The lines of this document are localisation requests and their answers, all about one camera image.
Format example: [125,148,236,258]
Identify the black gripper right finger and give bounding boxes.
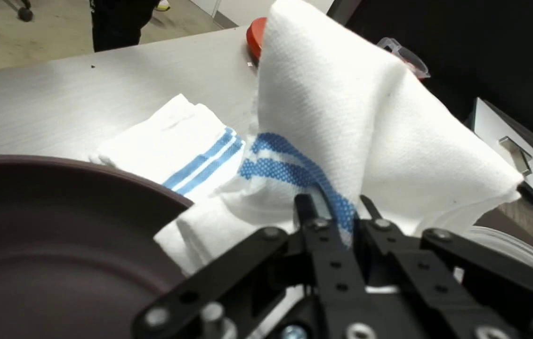
[353,194,533,339]

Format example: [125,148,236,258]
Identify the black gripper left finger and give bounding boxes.
[131,192,377,339]

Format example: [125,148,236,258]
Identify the white towel with blue stripe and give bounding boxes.
[93,92,249,203]
[151,0,526,278]

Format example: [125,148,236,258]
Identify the dark nonstick frying pan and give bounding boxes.
[0,154,197,339]

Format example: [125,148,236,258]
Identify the large clear plastic bowl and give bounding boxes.
[466,224,533,282]

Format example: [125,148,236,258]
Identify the black backdrop panel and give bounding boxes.
[328,0,533,158]

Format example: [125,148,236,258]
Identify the red plate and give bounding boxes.
[245,15,272,66]

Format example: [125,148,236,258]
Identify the black caster wheel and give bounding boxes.
[4,0,36,24]

